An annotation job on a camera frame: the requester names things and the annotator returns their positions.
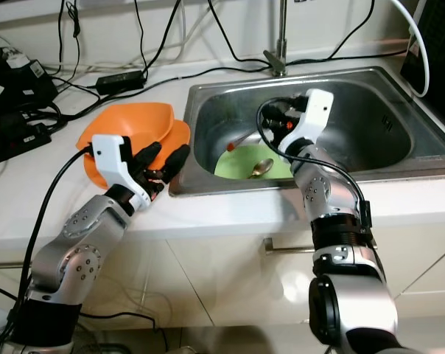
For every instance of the white base cabinet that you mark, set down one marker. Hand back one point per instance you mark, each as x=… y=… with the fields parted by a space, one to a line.
x=215 y=295

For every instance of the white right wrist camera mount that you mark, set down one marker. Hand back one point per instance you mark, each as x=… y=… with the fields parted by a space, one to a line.
x=314 y=110

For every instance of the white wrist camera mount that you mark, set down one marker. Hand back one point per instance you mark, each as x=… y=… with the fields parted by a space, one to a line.
x=314 y=110
x=116 y=166

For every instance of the orange plastic plate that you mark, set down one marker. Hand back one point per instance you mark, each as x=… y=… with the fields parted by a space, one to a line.
x=180 y=133

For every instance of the metal faucet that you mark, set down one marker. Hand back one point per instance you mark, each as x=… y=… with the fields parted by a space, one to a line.
x=275 y=65

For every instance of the long slim utensil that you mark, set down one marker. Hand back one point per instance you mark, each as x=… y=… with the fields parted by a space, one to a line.
x=231 y=146

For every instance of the black power strip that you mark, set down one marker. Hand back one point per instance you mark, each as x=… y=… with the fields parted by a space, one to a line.
x=16 y=144

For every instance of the black power adapter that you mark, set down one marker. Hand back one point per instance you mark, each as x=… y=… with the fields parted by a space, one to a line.
x=119 y=81

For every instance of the black charger with white labels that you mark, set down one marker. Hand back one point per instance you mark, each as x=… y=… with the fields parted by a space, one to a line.
x=23 y=85

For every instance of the metal spoon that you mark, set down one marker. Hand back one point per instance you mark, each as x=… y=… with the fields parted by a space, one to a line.
x=263 y=167

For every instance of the stainless steel sink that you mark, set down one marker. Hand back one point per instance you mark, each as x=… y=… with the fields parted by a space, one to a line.
x=377 y=122

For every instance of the orange plastic bowl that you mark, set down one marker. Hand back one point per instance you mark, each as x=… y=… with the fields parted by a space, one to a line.
x=127 y=118

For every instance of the light green plate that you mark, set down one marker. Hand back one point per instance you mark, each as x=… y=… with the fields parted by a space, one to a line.
x=233 y=166

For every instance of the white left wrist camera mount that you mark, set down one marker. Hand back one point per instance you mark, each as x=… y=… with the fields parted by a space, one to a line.
x=116 y=166

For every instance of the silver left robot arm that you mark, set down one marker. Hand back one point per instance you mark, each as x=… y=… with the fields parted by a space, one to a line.
x=75 y=254

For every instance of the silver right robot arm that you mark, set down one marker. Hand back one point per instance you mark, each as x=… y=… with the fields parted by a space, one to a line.
x=326 y=195

